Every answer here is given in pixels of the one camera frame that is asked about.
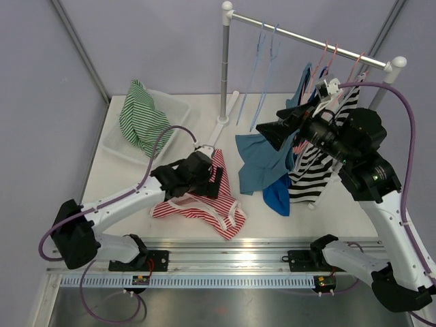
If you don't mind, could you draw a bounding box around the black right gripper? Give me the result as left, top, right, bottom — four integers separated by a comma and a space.
258, 93, 357, 166

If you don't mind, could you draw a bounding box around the red white striped tank top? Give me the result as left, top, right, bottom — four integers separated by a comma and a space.
149, 149, 247, 240

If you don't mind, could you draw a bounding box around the green white striped tank top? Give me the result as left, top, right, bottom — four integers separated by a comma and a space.
119, 80, 174, 158

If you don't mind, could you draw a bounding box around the light blue wire hanger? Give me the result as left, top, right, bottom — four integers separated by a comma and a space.
236, 21, 266, 125

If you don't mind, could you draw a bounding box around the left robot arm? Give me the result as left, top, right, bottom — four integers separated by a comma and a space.
50, 146, 223, 271

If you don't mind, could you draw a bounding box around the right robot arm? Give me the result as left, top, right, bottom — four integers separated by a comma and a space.
256, 104, 435, 313

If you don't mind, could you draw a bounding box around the pink hanger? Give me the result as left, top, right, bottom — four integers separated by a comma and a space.
335, 51, 371, 110
305, 40, 337, 102
293, 42, 338, 156

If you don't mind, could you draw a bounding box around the black white striped tank top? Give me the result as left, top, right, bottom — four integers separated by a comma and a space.
288, 87, 360, 204

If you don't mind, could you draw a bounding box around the grey blue tank top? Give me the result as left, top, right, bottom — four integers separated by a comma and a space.
234, 63, 314, 197

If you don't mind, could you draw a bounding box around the bright blue tank top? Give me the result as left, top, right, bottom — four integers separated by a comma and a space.
262, 63, 312, 217

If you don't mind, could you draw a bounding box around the white plastic perforated basket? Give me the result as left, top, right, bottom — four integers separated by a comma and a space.
102, 80, 191, 165

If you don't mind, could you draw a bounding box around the metal clothes rack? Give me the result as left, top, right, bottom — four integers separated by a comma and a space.
203, 1, 408, 211

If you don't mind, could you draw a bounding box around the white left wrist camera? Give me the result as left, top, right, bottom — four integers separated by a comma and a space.
195, 144, 215, 157

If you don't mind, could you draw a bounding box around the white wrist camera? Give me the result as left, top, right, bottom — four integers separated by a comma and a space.
311, 75, 341, 118
195, 144, 215, 157

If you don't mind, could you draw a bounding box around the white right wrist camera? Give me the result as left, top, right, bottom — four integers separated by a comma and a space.
311, 75, 341, 118

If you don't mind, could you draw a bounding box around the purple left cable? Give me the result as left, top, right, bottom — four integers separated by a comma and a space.
37, 125, 198, 324

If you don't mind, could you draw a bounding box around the purple cable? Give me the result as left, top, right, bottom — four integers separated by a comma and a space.
37, 125, 198, 324
281, 81, 436, 326

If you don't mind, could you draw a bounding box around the aluminium mounting rail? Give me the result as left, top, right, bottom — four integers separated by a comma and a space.
46, 238, 386, 276

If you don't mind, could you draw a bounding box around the white slotted cable duct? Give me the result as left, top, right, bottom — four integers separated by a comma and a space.
61, 274, 315, 289

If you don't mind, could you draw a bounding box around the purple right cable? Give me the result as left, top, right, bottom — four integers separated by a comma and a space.
281, 81, 436, 326

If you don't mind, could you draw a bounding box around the metal corner frame post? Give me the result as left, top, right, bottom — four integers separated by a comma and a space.
50, 0, 112, 106

